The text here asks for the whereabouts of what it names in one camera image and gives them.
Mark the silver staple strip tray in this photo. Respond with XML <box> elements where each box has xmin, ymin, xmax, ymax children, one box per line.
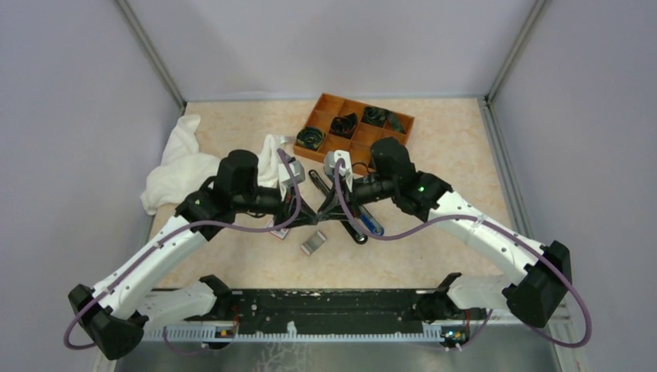
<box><xmin>301</xmin><ymin>230</ymin><xmax>327</xmax><ymax>256</ymax></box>

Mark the red white staple box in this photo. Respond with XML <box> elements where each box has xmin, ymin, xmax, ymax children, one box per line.
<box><xmin>266</xmin><ymin>219</ymin><xmax>290</xmax><ymax>240</ymax></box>

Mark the black rolled tape red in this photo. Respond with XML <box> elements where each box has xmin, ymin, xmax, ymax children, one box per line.
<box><xmin>329</xmin><ymin>113</ymin><xmax>359</xmax><ymax>139</ymax></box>

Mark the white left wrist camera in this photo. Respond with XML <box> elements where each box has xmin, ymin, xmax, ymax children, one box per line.
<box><xmin>278</xmin><ymin>160</ymin><xmax>306</xmax><ymax>188</ymax></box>

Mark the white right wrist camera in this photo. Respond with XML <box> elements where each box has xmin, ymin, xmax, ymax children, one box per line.
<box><xmin>323</xmin><ymin>150</ymin><xmax>354</xmax><ymax>191</ymax></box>

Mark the dark rolled tape top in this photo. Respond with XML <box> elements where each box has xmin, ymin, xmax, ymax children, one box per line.
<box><xmin>362</xmin><ymin>106</ymin><xmax>406</xmax><ymax>134</ymax></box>

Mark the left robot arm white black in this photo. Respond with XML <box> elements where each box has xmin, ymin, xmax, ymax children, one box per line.
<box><xmin>68</xmin><ymin>150</ymin><xmax>316</xmax><ymax>360</ymax></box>

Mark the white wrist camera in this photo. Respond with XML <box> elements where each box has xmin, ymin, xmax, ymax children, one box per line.
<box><xmin>278</xmin><ymin>160</ymin><xmax>306</xmax><ymax>188</ymax></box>
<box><xmin>323</xmin><ymin>150</ymin><xmax>354</xmax><ymax>191</ymax></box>

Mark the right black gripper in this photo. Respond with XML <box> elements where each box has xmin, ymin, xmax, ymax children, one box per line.
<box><xmin>318</xmin><ymin>174</ymin><xmax>397</xmax><ymax>222</ymax></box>

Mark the dark rolled tape green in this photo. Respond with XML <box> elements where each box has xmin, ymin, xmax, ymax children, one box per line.
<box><xmin>295</xmin><ymin>126</ymin><xmax>325</xmax><ymax>151</ymax></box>

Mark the white crumpled towel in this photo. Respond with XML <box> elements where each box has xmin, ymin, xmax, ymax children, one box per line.
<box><xmin>140</xmin><ymin>115</ymin><xmax>292</xmax><ymax>215</ymax></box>

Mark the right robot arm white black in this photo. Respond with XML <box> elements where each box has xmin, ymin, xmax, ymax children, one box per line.
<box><xmin>324</xmin><ymin>137</ymin><xmax>572</xmax><ymax>328</ymax></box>

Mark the aluminium frame rail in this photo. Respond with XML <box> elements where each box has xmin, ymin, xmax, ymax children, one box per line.
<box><xmin>105</xmin><ymin>288</ymin><xmax>571</xmax><ymax>343</ymax></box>

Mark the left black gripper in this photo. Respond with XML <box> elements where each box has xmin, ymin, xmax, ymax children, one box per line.
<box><xmin>233</xmin><ymin>181</ymin><xmax>318</xmax><ymax>232</ymax></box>

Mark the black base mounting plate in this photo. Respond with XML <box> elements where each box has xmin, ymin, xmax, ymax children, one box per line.
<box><xmin>182</xmin><ymin>288</ymin><xmax>486</xmax><ymax>337</ymax></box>

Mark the orange compartment tray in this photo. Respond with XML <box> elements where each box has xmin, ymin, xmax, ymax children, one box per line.
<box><xmin>293</xmin><ymin>93</ymin><xmax>414</xmax><ymax>175</ymax></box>

